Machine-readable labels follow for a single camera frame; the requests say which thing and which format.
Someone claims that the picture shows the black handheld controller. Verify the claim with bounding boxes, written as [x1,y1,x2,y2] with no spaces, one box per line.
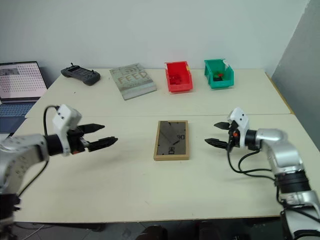
[60,62,102,86]

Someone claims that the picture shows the wooden framed dark panel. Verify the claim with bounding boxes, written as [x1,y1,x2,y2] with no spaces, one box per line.
[153,120,190,161]

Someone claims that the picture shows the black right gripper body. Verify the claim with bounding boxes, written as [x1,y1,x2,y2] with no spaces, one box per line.
[226,120,241,152]

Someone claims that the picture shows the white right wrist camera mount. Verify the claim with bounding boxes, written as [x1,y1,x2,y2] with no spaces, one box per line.
[226,107,250,148]

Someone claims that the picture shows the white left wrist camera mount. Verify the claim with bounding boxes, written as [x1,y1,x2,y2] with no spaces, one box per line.
[51,104,83,157]

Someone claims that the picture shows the open laptop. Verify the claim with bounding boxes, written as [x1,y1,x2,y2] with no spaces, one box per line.
[0,60,48,133]

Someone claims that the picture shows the green storage bin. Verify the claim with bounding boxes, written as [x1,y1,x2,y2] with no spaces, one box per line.
[203,58,236,91]

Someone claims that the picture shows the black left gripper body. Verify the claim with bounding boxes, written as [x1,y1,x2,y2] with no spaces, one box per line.
[66,126,91,155]

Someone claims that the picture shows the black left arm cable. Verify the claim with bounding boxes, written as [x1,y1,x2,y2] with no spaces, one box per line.
[17,105,60,197]

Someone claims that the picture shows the grey book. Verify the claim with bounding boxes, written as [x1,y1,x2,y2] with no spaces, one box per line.
[109,62,158,101]

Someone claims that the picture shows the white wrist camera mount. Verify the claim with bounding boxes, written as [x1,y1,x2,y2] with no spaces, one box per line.
[51,104,83,157]
[226,107,250,148]

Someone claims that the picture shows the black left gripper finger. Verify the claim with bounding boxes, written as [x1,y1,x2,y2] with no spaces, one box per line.
[87,136,119,153]
[82,123,106,134]

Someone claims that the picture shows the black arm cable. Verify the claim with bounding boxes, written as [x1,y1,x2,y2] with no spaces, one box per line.
[17,105,60,197]
[226,144,278,187]

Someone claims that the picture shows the red storage bin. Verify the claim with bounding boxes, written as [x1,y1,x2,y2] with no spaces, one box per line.
[164,60,194,95]

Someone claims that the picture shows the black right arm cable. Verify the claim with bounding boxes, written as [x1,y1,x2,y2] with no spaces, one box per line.
[226,144,278,187]

